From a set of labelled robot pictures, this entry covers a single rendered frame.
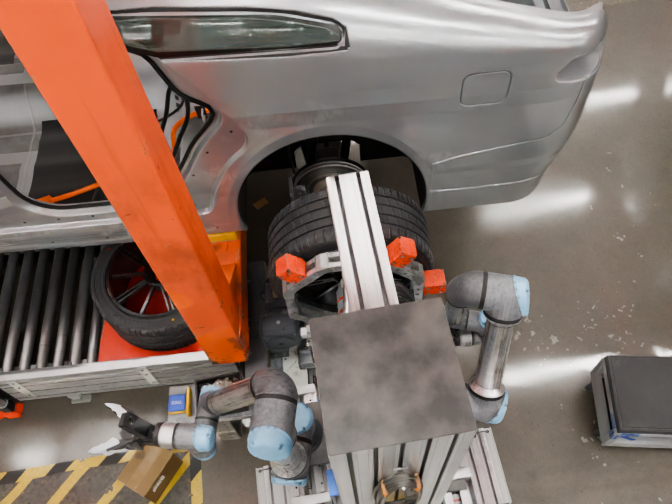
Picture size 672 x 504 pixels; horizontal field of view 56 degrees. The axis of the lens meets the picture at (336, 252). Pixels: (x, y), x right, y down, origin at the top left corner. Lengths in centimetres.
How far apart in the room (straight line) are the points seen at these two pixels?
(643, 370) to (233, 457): 192
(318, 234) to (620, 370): 153
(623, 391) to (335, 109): 175
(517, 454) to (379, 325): 214
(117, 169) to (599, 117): 332
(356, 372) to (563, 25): 152
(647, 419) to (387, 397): 208
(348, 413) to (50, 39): 91
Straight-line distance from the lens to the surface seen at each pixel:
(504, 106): 239
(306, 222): 232
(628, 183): 410
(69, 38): 139
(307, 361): 315
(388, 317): 115
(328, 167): 265
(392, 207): 237
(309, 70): 213
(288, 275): 228
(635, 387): 309
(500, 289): 193
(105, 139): 159
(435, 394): 110
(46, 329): 347
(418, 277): 239
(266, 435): 168
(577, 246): 376
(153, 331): 298
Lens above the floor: 307
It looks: 59 degrees down
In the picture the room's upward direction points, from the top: 7 degrees counter-clockwise
